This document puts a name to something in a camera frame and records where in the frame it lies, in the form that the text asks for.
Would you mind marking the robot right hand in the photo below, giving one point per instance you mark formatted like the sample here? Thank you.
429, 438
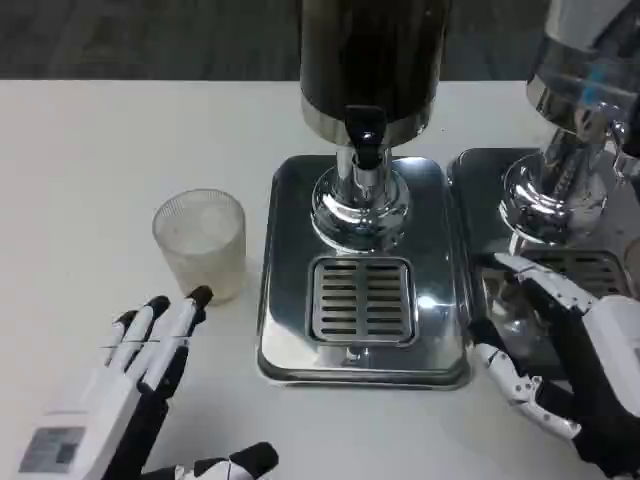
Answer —
600, 380

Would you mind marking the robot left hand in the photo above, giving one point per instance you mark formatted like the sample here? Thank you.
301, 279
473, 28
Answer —
100, 400

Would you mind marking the clear ribbed glass cup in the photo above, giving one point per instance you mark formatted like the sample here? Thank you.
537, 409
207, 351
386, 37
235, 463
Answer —
200, 245

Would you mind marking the steel drip tray base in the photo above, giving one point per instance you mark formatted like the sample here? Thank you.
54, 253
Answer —
480, 210
285, 310

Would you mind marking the clear tank drink dispenser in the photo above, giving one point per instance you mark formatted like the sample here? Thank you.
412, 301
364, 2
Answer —
575, 100

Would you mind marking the black tap lever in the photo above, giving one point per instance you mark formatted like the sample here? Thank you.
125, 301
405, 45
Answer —
366, 127

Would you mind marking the dark tank drink dispenser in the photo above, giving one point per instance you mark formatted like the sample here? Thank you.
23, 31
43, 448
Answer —
370, 55

